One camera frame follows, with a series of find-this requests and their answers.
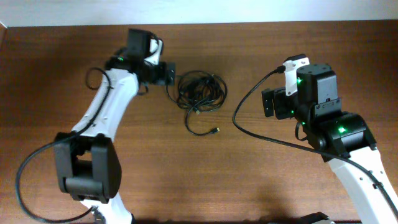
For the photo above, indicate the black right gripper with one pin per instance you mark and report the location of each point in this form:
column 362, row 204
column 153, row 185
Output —
column 267, row 102

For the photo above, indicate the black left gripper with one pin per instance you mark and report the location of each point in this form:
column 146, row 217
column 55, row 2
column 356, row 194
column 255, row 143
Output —
column 168, row 71

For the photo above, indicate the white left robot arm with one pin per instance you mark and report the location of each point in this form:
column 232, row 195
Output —
column 86, row 162

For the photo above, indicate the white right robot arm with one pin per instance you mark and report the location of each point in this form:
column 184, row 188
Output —
column 343, row 139

